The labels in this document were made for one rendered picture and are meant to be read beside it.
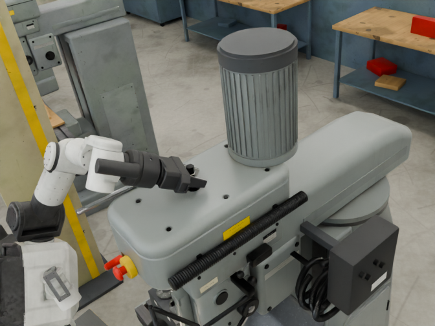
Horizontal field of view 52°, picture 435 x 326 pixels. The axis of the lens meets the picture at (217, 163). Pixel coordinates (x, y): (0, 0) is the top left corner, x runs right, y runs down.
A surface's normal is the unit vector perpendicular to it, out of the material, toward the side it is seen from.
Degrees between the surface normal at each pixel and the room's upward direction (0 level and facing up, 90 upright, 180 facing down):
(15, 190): 90
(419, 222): 0
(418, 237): 0
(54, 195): 103
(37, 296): 58
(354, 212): 0
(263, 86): 90
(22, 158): 90
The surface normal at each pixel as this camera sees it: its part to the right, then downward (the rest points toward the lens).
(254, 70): -0.16, 0.59
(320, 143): -0.11, -0.81
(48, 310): 0.57, -0.14
